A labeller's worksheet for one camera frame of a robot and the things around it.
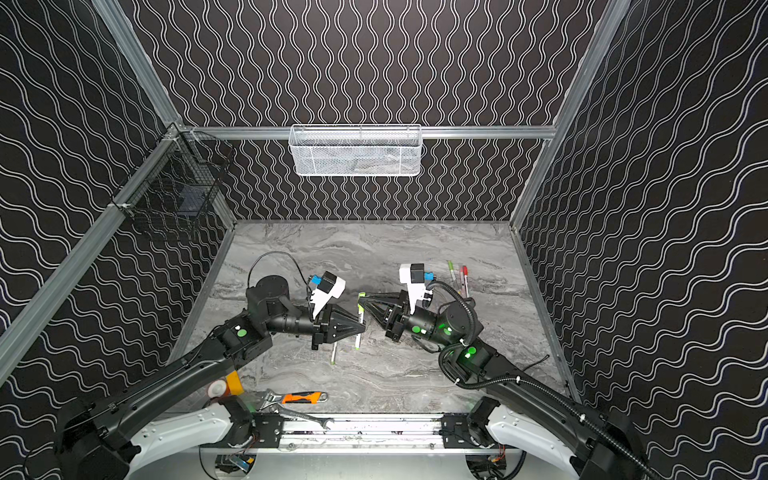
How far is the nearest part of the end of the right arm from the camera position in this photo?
56 centimetres

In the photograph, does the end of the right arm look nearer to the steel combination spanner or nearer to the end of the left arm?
the end of the left arm

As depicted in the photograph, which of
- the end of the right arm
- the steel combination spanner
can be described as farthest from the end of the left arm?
the steel combination spanner
